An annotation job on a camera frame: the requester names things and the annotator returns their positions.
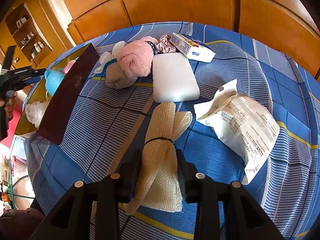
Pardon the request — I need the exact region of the blue plush toy pink skirt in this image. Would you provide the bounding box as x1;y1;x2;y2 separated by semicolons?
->
44;60;76;96

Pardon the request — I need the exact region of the white knit glove blue band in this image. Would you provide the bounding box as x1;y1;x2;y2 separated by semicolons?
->
94;41;137;89

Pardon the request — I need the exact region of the white fluffy soft item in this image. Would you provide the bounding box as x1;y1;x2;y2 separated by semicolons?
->
25;101;49;128

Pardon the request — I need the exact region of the cream mesh cloth bundle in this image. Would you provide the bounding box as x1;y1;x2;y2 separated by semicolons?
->
124;102;193;215

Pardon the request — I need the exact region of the wooden shelf cabinet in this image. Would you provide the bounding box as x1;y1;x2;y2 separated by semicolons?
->
1;0;73;68

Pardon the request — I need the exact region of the gold tray box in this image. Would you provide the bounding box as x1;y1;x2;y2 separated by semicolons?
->
15;43;99;145

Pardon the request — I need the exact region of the blue plaid bed sheet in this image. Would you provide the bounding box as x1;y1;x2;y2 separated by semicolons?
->
25;22;319;239

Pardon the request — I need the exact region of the white foam pad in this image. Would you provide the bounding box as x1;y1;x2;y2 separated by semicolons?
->
152;53;200;103

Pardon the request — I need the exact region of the small white carton box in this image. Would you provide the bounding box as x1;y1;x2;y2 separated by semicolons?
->
170;33;215;63

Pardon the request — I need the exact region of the brown striped scrunchie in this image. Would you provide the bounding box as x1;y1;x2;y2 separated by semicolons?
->
155;34;176;54

